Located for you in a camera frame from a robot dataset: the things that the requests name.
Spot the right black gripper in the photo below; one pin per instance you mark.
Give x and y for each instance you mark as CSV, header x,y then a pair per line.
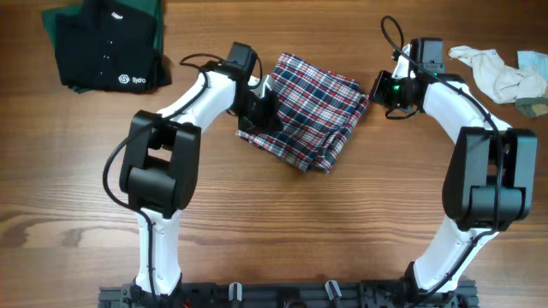
x,y
381,88

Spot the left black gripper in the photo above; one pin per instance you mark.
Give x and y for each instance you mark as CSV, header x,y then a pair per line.
x,y
271,120

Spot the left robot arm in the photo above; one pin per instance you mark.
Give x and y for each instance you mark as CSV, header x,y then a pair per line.
x,y
160,166

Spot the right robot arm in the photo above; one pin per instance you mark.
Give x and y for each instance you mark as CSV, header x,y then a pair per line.
x,y
489,182

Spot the beige crumpled cloth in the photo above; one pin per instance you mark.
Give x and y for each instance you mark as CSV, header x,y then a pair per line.
x,y
500,82

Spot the olive green cloth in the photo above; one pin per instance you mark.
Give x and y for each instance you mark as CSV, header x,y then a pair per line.
x,y
532,107

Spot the light blue cloth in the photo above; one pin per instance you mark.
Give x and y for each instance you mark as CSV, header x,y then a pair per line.
x,y
529,59

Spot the green folded shirt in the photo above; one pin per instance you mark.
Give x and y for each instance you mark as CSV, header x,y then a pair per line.
x,y
159,25

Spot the black folded polo shirt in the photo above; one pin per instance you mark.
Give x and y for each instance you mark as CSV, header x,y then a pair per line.
x,y
103,47

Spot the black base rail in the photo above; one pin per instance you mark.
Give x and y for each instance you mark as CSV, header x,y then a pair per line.
x,y
366,294

